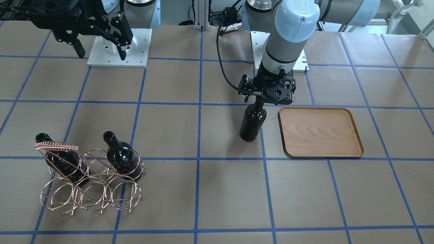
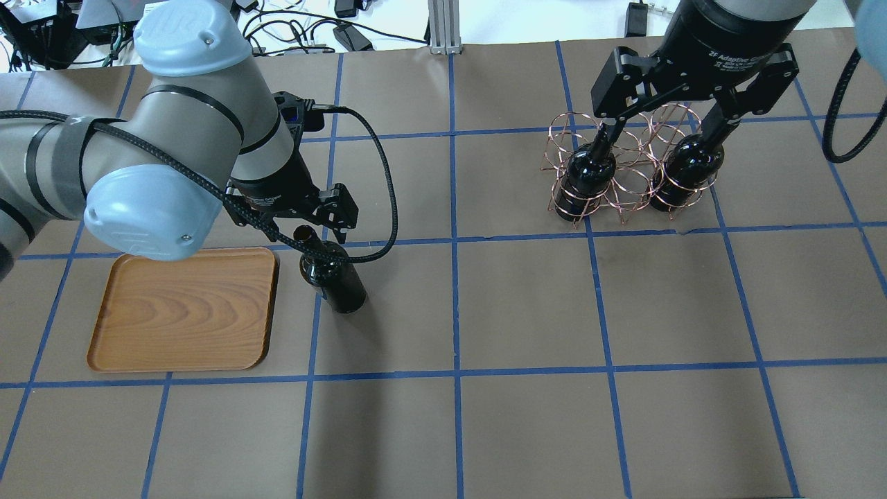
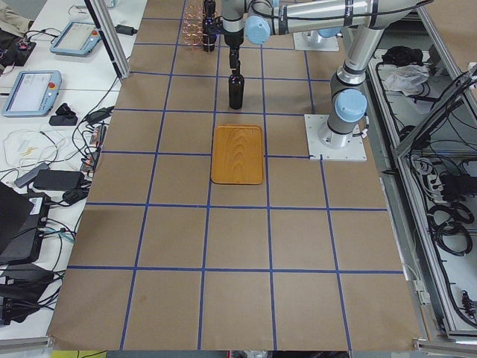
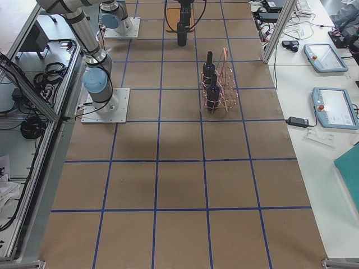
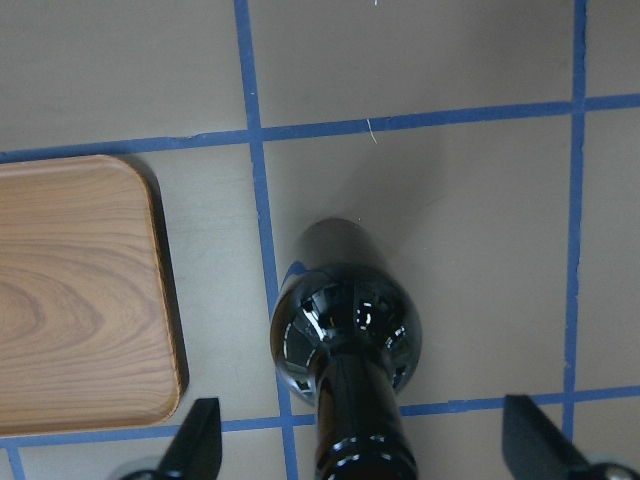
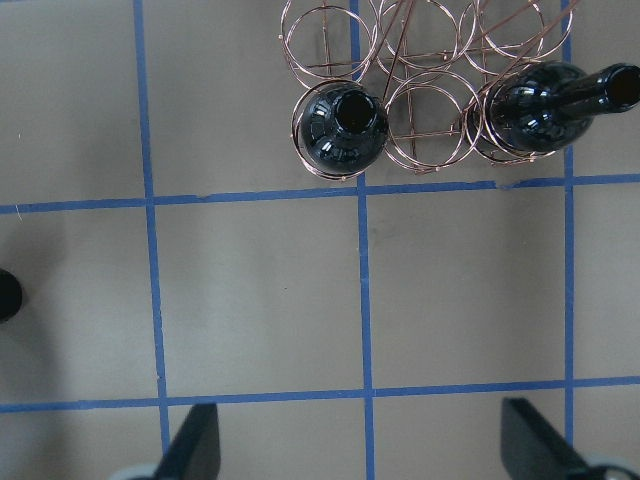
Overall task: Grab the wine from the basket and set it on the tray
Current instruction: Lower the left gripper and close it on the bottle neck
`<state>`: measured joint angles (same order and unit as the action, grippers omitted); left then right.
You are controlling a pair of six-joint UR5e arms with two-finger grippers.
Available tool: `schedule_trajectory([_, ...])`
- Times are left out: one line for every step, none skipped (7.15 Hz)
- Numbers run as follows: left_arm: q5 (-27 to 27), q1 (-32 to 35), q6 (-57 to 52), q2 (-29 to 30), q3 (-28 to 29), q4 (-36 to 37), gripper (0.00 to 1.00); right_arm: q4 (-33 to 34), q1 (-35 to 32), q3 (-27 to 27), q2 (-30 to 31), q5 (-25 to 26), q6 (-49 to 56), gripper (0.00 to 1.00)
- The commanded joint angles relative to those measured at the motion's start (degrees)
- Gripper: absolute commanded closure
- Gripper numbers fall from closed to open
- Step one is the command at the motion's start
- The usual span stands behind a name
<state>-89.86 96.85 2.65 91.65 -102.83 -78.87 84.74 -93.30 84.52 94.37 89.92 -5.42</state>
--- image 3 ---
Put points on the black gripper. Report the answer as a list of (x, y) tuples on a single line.
[(233, 41)]

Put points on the black power brick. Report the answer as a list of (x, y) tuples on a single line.
[(57, 180)]

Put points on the teach pendant near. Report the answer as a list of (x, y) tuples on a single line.
[(33, 94)]

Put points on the black power adapter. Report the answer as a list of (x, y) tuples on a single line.
[(125, 30)]

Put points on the wooden tray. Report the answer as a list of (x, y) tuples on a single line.
[(237, 155)]

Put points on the teach pendant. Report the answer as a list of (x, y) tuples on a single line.
[(33, 94), (77, 39)]

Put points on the dark wine bottle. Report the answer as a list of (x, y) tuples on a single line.
[(236, 84), (209, 25)]

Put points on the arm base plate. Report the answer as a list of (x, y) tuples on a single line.
[(300, 44), (323, 144)]

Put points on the teach pendant far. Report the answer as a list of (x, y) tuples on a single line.
[(77, 39)]

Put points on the aluminium frame post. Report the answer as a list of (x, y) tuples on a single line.
[(103, 22)]

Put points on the copper wire bottle basket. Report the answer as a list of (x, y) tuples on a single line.
[(192, 27)]

